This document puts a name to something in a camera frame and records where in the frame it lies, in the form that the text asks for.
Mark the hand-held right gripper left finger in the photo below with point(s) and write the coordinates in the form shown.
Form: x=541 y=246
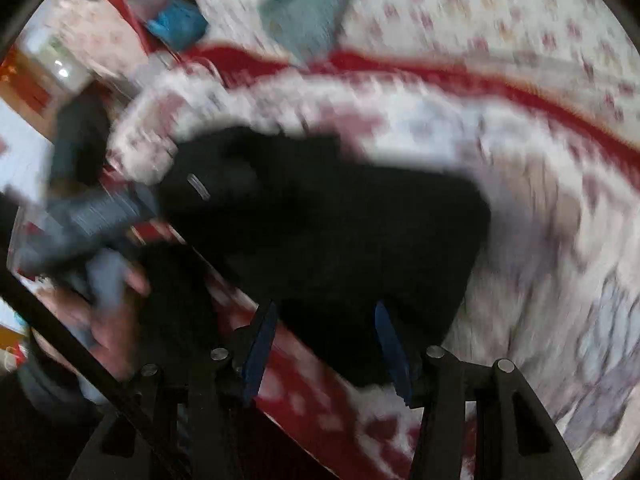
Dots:
x=260 y=350

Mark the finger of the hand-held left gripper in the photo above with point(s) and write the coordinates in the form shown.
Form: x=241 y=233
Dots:
x=197 y=186

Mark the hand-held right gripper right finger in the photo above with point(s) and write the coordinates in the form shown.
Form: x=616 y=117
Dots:
x=395 y=360

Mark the black pants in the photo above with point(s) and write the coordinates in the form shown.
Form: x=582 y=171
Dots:
x=325 y=220

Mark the person's left hand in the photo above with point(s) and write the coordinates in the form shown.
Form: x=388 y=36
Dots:
x=112 y=330

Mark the white jar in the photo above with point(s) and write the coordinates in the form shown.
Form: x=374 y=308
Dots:
x=57 y=62

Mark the blue plastic bag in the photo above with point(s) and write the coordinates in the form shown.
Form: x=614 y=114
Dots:
x=177 y=22

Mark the pale floral pillow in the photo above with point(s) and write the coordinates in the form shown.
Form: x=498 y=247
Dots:
x=95 y=30

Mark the red leaf-patterned blanket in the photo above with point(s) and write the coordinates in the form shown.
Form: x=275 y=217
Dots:
x=525 y=210

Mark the teal fleece garment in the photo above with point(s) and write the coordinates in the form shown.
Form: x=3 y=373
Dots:
x=305 y=10

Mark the white floral quilt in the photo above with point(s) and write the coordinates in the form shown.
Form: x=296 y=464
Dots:
x=500 y=20

